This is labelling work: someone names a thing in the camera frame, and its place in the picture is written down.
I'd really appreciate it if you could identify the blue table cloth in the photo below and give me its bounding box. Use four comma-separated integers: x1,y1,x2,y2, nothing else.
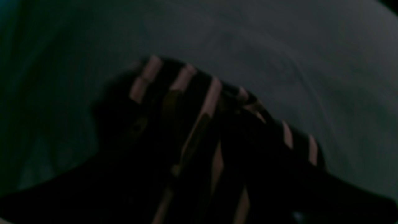
0,0,398,199

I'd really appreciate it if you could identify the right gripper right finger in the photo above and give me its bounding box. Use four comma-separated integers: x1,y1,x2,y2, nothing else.
221,110,397,224

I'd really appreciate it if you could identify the navy white striped t-shirt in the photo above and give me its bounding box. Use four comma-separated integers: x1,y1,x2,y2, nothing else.
92,56,326,224

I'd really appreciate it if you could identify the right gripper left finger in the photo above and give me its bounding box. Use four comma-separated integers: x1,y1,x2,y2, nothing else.
1,112,174,224

